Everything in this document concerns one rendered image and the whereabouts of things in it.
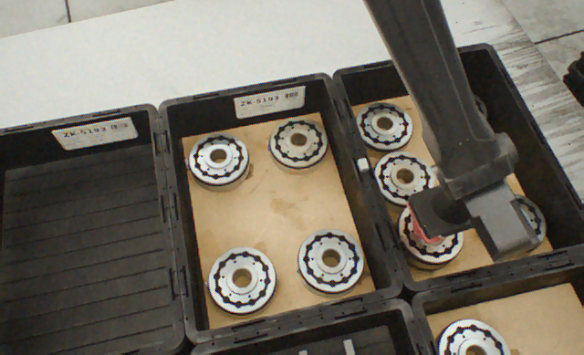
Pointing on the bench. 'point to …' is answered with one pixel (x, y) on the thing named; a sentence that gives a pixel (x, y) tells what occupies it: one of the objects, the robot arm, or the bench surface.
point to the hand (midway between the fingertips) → (432, 227)
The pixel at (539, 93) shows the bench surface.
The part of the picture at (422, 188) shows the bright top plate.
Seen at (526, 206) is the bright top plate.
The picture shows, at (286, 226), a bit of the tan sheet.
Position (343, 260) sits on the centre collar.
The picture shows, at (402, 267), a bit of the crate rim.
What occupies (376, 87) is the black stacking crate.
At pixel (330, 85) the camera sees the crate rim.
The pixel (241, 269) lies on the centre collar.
